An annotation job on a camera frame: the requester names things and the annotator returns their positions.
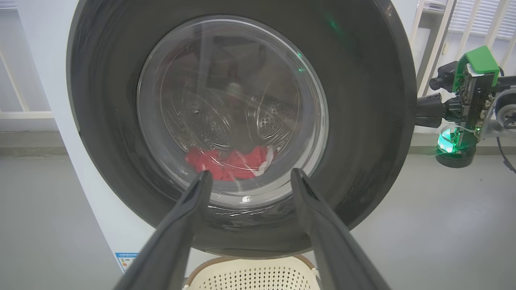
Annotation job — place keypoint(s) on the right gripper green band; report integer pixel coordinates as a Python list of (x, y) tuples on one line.
[(477, 64)]

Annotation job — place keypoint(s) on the cream perforated laundry basket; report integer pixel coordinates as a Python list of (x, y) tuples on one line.
[(250, 276)]

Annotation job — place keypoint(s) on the red garment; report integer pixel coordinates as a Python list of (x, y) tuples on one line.
[(238, 163)]

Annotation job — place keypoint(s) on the dark round washing machine door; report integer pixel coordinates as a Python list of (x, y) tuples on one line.
[(363, 121)]

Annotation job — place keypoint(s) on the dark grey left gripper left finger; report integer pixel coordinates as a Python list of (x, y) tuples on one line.
[(169, 249)]

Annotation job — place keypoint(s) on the white window blinds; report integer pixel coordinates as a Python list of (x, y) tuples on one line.
[(479, 16)]

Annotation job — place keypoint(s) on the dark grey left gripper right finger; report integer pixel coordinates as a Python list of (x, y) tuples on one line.
[(334, 249)]

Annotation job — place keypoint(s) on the white metal railing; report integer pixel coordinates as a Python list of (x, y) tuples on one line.
[(24, 114), (439, 36)]

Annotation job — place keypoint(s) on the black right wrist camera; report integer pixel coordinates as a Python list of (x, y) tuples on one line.
[(443, 76)]

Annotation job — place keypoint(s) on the blue energy label sticker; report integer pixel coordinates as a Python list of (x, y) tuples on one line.
[(127, 262)]

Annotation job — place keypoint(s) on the steel washing machine drum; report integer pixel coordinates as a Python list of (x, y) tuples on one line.
[(274, 121)]

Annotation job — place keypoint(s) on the white front-load washing machine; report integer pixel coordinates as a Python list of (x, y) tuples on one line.
[(100, 209)]

